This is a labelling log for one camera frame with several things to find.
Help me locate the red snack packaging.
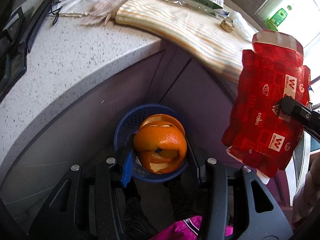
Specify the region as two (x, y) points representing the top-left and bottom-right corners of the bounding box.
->
(221, 30), (311, 184)

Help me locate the orange peel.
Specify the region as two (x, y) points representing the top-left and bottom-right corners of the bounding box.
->
(133, 114), (187, 174)

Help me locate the blue plastic trash basket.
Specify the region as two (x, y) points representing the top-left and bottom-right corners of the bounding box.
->
(113, 103), (188, 183)

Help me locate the magenta fabric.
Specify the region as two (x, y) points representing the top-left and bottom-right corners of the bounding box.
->
(150, 215), (234, 240)

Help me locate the green dish soap bottle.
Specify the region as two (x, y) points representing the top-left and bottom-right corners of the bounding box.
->
(265, 5), (292, 31)

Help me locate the crumpled white plastic bag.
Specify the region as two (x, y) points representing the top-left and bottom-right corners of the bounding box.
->
(229, 11), (257, 42)

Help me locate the striped yellow green towel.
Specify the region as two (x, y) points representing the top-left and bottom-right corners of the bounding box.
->
(116, 0), (252, 82)

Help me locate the pink checked fringed cloth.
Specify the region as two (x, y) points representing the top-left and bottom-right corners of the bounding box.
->
(80, 0), (128, 26)

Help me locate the clear plastic spoon wrapper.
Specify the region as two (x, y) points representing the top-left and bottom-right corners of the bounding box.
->
(164, 0), (225, 18)

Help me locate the black ring light stand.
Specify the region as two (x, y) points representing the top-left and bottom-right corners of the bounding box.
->
(18, 0), (56, 53)

